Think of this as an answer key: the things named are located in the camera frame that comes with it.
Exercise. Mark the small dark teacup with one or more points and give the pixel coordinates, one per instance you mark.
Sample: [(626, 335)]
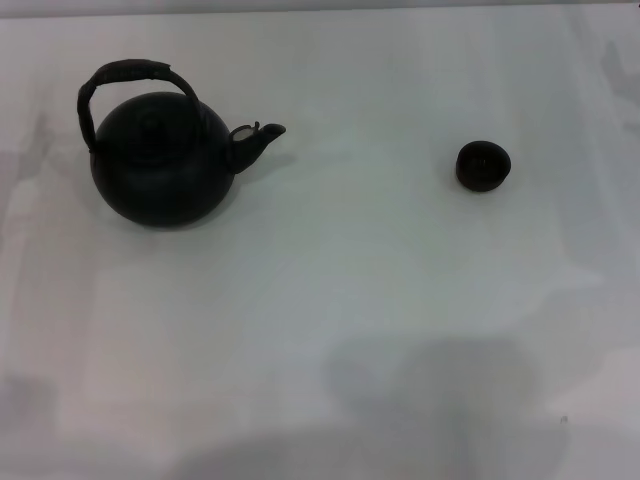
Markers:
[(482, 167)]

